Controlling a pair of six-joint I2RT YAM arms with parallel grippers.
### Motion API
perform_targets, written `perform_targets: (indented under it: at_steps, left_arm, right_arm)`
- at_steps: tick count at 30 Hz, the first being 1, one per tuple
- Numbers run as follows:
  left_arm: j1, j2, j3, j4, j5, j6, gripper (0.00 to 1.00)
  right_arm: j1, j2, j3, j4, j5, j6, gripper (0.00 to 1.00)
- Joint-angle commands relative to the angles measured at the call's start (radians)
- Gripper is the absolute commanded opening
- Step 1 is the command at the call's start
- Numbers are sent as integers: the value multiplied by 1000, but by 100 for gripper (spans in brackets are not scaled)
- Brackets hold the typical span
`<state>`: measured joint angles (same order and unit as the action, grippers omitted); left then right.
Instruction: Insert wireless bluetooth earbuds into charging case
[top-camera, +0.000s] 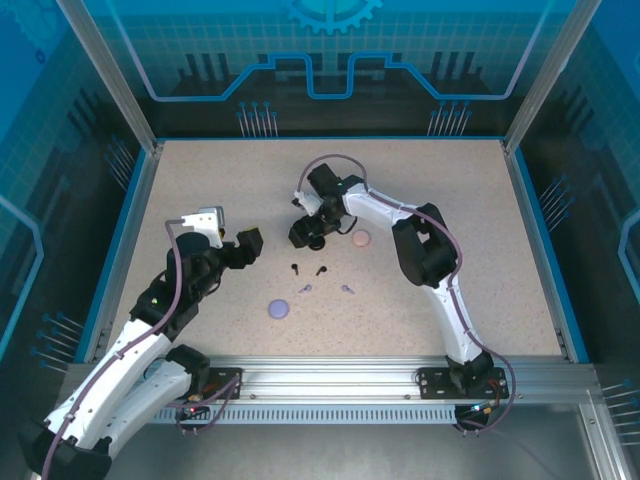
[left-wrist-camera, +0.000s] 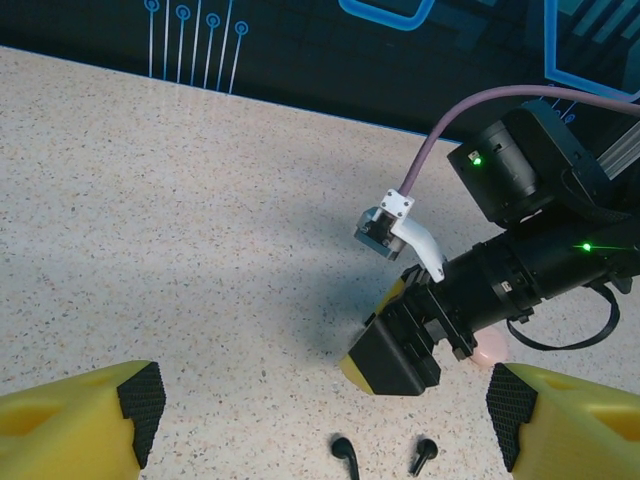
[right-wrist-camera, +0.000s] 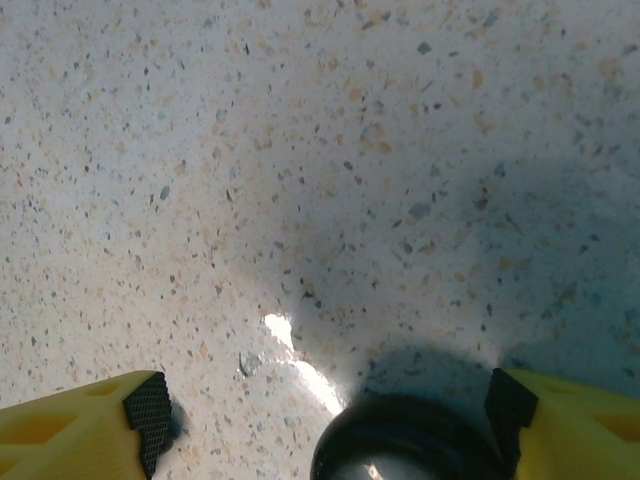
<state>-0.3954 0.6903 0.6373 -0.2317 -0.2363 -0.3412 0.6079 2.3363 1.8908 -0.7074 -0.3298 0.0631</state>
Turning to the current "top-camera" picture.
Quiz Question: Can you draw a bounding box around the small circuit board with LEDs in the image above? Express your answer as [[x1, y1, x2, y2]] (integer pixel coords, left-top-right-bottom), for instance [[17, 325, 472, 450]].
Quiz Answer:
[[467, 399, 501, 419], [174, 402, 211, 421]]

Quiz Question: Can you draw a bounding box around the aluminium frame post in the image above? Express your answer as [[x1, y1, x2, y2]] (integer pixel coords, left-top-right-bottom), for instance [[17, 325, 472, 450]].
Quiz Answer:
[[55, 0, 166, 154], [502, 0, 590, 154]]

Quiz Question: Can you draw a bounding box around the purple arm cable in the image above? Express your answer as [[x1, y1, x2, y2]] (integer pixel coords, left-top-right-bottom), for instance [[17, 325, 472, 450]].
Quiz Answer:
[[294, 154, 517, 409], [42, 217, 186, 479]]

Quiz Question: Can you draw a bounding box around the aluminium side rail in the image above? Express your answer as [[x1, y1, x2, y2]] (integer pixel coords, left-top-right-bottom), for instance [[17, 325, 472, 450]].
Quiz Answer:
[[92, 142, 166, 364], [501, 142, 575, 357]]

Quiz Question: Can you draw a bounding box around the slotted grey cable duct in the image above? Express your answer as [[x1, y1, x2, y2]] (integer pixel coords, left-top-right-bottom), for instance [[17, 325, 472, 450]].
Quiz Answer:
[[149, 403, 459, 426]]

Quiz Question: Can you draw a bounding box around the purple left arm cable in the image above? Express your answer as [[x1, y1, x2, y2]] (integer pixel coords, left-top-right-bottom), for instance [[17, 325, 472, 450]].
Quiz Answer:
[[42, 217, 186, 479]]

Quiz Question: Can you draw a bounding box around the blue table edge strip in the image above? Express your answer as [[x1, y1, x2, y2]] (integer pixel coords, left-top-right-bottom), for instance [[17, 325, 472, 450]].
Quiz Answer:
[[513, 147, 594, 364], [80, 147, 152, 364]]

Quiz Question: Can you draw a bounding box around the short purple cable loop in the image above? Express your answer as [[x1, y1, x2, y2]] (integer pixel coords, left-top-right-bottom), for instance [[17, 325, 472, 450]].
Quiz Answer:
[[455, 384, 517, 432], [169, 374, 242, 432]]

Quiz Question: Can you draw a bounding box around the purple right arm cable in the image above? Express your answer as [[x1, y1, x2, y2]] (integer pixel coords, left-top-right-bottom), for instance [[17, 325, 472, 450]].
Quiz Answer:
[[294, 154, 517, 409]]

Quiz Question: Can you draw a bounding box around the aluminium mounting rail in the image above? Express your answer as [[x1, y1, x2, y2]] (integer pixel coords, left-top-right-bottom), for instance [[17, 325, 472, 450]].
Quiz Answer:
[[64, 353, 597, 404]]

